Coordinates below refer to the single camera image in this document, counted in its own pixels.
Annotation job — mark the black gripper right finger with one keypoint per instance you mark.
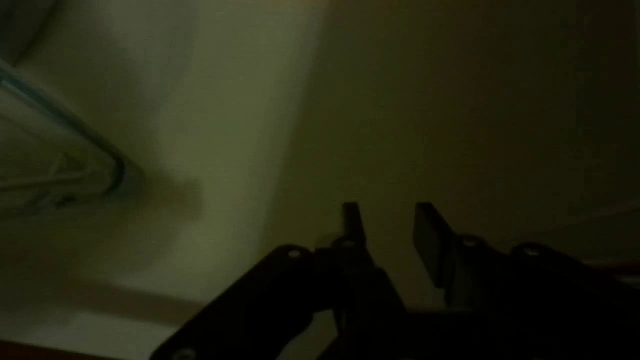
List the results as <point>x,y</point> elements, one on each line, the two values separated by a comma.
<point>436,252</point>

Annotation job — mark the white plastic hanger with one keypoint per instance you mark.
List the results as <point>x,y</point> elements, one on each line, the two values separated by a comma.
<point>41,181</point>

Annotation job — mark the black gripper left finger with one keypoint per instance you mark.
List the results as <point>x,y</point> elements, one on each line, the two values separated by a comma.
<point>356,267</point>

